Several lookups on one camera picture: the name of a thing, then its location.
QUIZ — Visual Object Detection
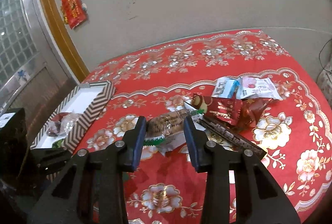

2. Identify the glass block door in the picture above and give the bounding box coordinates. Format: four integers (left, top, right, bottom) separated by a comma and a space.
1, 0, 77, 114

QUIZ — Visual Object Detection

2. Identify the red paper wall decoration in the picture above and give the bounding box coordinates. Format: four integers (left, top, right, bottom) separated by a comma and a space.
61, 0, 87, 29

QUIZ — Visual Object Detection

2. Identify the floral covered sofa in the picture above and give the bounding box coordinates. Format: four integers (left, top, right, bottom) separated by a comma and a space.
317, 60, 332, 107

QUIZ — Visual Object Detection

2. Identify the long dark chocolate box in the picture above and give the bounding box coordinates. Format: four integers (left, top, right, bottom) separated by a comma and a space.
199, 116, 267, 160

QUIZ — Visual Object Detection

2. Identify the white silver snack packet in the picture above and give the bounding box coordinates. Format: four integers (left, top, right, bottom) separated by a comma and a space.
236, 76, 282, 100

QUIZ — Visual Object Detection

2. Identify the blue white snack packet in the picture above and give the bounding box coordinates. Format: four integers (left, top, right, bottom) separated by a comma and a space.
212, 77, 240, 99

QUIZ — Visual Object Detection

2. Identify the golden wooden door frame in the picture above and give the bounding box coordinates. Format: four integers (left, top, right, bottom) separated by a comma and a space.
39, 0, 89, 82

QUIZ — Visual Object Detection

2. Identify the chevron striped gift box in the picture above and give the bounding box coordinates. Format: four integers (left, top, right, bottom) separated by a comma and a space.
30, 81, 115, 153

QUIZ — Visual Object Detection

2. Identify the dark red Golden snack packet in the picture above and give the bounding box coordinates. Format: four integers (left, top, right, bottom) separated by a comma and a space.
191, 94, 243, 126

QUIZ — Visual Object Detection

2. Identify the red floral tablecloth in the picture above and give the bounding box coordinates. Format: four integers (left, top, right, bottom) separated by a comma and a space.
79, 29, 331, 221

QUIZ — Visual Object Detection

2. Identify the clear brown cake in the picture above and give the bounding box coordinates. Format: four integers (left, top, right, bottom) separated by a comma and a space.
144, 109, 204, 146

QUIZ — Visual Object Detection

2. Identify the green snack packet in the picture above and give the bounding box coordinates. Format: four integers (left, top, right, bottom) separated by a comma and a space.
52, 138, 64, 149

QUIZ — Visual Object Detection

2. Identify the black cable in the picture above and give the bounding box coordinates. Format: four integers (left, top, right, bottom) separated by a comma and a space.
318, 38, 332, 77

